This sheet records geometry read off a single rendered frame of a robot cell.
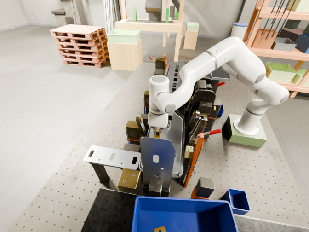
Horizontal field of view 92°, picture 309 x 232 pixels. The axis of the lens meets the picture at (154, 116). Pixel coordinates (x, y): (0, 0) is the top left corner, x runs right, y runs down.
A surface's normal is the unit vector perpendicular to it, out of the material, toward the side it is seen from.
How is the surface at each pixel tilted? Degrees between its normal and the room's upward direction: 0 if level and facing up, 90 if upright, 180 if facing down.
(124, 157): 0
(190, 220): 0
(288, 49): 90
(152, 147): 90
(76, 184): 0
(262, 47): 90
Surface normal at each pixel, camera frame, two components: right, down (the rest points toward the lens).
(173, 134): 0.00, -0.74
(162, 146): -0.18, 0.66
